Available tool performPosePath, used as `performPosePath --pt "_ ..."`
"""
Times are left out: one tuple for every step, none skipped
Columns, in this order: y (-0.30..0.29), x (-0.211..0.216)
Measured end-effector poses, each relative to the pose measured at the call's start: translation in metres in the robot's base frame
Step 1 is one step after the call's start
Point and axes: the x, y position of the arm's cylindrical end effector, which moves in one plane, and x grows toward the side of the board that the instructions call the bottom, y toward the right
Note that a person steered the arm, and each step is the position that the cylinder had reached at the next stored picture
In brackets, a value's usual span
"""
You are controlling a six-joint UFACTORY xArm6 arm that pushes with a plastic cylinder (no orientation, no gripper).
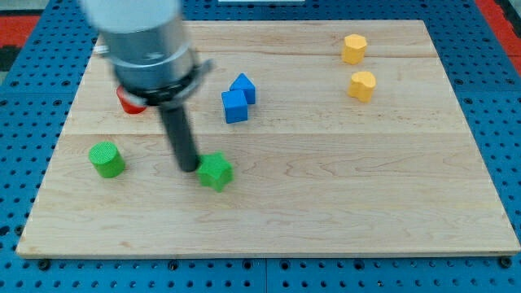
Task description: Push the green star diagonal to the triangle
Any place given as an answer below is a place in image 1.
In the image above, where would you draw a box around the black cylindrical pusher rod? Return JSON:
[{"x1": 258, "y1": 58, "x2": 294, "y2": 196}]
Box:
[{"x1": 159, "y1": 105, "x2": 199, "y2": 173}]

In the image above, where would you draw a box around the green star block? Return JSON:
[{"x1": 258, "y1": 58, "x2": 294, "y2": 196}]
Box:
[{"x1": 196, "y1": 151, "x2": 234, "y2": 192}]

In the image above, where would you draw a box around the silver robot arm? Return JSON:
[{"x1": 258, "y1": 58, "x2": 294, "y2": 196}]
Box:
[{"x1": 79, "y1": 0, "x2": 212, "y2": 173}]

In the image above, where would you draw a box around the blue triangle block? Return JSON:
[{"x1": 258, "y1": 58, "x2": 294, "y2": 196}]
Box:
[{"x1": 229, "y1": 72, "x2": 256, "y2": 104}]

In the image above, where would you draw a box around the red block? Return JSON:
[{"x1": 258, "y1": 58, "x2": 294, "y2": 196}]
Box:
[{"x1": 116, "y1": 85, "x2": 147, "y2": 115}]

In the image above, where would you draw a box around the blue cube block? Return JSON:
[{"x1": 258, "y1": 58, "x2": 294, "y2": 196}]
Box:
[{"x1": 221, "y1": 90, "x2": 248, "y2": 124}]

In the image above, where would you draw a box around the green cylinder block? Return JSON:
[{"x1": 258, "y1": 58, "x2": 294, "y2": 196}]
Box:
[{"x1": 88, "y1": 141, "x2": 125, "y2": 178}]

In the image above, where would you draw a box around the wooden board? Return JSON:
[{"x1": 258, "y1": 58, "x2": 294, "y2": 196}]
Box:
[{"x1": 17, "y1": 20, "x2": 520, "y2": 260}]

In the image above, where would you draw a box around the yellow heart block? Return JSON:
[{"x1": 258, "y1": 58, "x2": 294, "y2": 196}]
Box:
[{"x1": 347, "y1": 72, "x2": 377, "y2": 103}]

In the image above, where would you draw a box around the yellow hexagon block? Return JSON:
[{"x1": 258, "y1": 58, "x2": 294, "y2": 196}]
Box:
[{"x1": 341, "y1": 34, "x2": 367, "y2": 64}]

